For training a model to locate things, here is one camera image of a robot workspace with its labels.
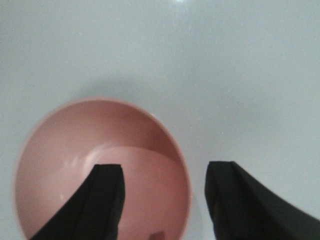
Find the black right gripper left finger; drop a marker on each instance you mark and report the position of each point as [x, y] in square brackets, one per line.
[93, 212]

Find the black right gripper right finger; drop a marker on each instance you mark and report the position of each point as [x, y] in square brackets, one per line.
[241, 208]

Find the pink plastic bowl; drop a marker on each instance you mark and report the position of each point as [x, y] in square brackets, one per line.
[64, 146]

